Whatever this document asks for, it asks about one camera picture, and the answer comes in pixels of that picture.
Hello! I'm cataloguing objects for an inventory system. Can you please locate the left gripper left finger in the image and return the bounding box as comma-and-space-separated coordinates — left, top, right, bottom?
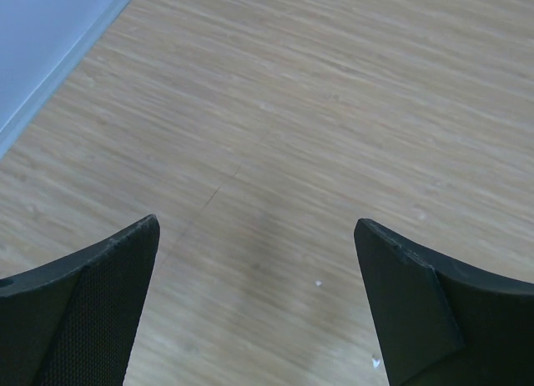
1, 214, 160, 385

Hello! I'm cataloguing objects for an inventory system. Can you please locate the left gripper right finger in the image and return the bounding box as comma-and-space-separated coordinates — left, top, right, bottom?
354, 218, 533, 385

